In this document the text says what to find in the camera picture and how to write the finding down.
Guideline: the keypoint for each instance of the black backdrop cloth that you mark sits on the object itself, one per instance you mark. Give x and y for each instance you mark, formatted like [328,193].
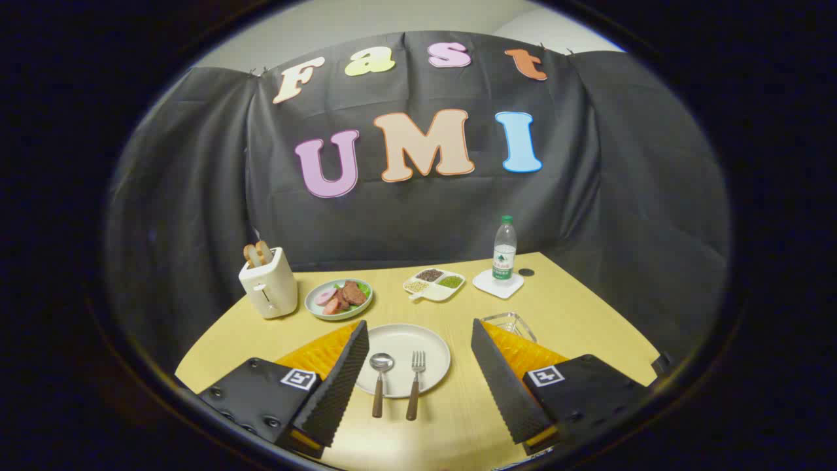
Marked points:
[418,196]

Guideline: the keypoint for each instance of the white divided dish with grains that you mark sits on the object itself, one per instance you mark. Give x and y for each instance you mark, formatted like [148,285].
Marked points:
[434,284]

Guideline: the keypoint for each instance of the cream toaster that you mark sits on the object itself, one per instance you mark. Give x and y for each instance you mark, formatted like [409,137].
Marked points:
[269,285]

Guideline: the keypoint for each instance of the green plate with meat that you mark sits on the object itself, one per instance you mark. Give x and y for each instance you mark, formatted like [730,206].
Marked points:
[339,298]

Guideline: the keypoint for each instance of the clear plastic water bottle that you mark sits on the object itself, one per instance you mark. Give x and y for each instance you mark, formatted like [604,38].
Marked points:
[504,252]

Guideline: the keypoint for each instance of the white round plate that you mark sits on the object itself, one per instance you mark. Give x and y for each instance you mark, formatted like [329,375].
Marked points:
[404,356]

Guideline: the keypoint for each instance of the toast slice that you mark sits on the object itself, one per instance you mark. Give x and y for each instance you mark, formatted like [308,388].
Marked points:
[263,251]
[250,255]

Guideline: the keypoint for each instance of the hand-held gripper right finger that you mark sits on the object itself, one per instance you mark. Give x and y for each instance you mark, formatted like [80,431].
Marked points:
[503,386]

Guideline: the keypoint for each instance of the white square coaster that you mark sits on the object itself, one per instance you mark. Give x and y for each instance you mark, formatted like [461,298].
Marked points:
[498,285]

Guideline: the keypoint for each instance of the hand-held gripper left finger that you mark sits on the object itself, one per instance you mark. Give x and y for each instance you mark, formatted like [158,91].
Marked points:
[340,386]

